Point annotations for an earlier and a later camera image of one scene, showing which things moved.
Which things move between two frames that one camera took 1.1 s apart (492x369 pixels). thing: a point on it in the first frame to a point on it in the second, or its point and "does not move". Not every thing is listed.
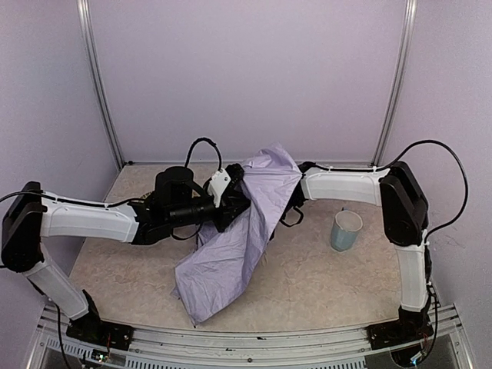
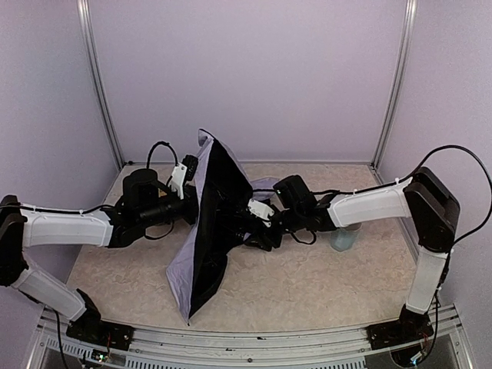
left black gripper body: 225,214 to 191,205
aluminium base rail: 154,347 does not move
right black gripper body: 291,214 to 254,225
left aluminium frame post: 82,10 does not move
